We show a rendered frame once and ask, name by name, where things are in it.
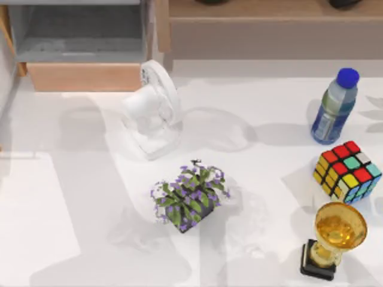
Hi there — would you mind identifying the white desk fan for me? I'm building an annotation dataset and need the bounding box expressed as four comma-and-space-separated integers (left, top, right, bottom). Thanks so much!
121, 59, 184, 162

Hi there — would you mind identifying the purple flowering potted plant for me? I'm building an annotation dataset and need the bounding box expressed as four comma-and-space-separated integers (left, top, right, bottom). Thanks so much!
150, 159, 232, 234

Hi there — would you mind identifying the pale wooden drawer front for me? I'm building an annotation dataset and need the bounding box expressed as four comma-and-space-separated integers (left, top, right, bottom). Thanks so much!
26, 62, 145, 92

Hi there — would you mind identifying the wooden open shelf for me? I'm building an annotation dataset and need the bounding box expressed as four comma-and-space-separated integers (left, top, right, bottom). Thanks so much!
157, 0, 383, 61

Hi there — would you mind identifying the clear bottle with blue cap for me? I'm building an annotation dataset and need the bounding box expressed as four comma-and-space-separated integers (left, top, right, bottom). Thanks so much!
310, 68, 360, 146

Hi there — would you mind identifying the multicoloured puzzle cube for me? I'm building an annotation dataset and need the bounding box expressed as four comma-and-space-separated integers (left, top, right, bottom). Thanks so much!
312, 141, 383, 205

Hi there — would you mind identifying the gold trophy on black base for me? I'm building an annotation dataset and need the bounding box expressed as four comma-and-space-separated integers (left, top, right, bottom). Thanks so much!
300, 201, 368, 282

